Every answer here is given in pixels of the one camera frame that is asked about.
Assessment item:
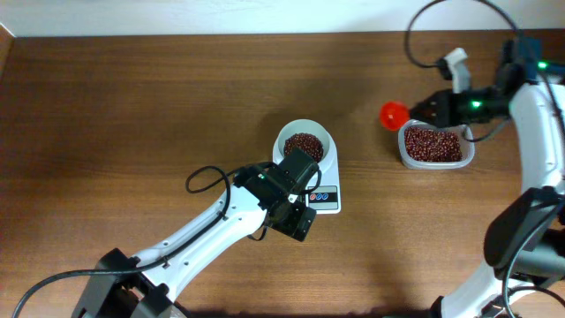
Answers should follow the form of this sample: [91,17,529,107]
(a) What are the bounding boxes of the red adzuki beans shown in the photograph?
[283,126,463,163]

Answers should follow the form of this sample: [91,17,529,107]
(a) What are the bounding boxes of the orange plastic measuring scoop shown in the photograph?
[379,102,411,131]

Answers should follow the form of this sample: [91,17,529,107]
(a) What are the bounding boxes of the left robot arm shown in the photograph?
[72,149,321,317]

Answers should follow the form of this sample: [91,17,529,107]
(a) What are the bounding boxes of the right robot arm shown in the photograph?
[410,38,564,317]

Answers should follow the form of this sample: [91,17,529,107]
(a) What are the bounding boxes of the white digital kitchen scale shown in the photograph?
[271,132,343,216]

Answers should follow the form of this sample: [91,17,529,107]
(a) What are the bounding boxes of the white round bowl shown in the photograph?
[273,119,336,171]

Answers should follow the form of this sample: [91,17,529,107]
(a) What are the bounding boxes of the clear plastic food container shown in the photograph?
[397,120,475,170]

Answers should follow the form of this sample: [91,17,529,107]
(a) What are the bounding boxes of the black right camera cable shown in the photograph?
[403,0,565,318]

